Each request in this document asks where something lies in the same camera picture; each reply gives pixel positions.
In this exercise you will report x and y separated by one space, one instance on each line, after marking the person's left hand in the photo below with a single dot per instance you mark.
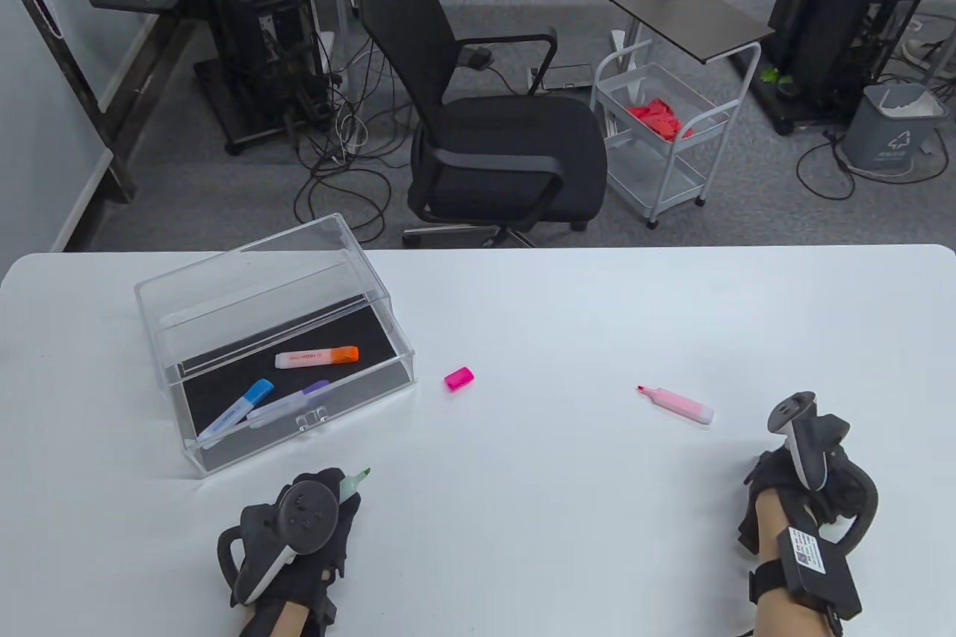
299 581

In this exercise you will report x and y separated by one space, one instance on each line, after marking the person's right hand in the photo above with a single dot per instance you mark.
773 476

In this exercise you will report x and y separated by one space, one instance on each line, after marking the green highlighter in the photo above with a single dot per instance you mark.
352 485

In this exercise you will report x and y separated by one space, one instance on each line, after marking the pink highlighter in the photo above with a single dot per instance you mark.
683 405

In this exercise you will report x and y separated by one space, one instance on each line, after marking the purple highlighter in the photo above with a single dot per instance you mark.
280 409

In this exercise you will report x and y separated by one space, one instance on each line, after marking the blue highlighter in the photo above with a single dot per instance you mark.
224 422

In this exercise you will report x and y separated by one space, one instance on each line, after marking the purple highlighter cap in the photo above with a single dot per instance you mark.
316 386

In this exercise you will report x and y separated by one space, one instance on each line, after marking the orange highlighter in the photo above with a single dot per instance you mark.
302 359

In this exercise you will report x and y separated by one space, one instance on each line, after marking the orange highlighter cap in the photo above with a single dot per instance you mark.
345 353

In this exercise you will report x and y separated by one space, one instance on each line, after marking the magenta highlighter cap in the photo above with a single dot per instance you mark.
459 379

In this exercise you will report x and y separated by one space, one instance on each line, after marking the clear acrylic drawer box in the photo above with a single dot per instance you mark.
224 323

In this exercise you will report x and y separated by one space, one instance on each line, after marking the person's right forearm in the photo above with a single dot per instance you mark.
777 592

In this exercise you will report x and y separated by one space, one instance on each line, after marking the grey right hand controller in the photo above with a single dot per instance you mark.
806 443

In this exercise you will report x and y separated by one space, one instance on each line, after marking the grey hand controller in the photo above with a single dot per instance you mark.
806 443
306 514

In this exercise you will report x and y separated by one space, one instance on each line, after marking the grey left hand controller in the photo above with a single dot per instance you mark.
306 514

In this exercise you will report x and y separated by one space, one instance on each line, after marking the black wrist module white label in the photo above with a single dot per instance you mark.
818 566

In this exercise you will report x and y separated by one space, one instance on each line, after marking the white rolling cart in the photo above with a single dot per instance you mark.
672 166

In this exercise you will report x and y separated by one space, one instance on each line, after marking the grey trash bin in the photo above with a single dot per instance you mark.
892 133

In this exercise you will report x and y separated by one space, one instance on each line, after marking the red cloth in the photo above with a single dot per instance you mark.
657 118

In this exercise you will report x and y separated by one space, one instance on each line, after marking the small green plant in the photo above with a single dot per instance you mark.
777 78

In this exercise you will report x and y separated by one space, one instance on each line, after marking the black office chair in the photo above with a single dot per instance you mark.
515 137

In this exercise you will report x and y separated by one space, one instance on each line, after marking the black equipment rack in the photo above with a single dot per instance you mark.
829 17

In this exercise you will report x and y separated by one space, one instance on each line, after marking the dark side table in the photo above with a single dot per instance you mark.
687 13

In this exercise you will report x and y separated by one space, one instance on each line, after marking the black computer tower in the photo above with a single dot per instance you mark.
254 39

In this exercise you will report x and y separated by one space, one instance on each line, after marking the black frame post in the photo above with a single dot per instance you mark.
60 62

